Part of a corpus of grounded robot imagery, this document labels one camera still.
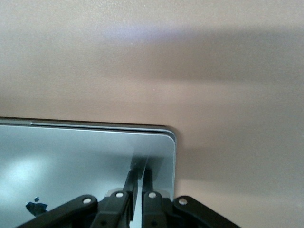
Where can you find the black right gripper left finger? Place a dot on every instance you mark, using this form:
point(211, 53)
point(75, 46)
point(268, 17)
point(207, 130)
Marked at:
point(111, 209)

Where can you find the grey aluminium laptop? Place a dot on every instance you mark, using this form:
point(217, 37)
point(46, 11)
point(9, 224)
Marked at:
point(59, 154)

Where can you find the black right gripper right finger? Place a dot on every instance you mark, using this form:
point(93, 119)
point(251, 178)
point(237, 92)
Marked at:
point(154, 209)

